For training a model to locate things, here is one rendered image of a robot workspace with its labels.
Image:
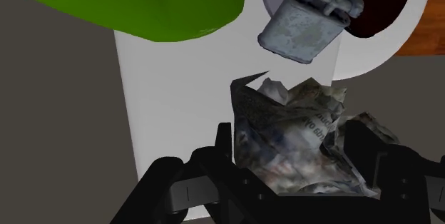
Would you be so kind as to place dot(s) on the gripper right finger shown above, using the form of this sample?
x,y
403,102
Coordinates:
x,y
400,174

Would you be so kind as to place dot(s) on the crumpled newspaper ball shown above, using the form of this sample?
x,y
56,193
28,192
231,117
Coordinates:
x,y
285,136

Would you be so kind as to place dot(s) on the silver metal lighter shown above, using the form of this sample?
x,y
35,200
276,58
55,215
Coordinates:
x,y
299,32

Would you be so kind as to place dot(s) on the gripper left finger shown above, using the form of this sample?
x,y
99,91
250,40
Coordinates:
x,y
208,167

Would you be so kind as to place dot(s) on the green rounded block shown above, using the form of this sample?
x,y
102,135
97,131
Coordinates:
x,y
139,0

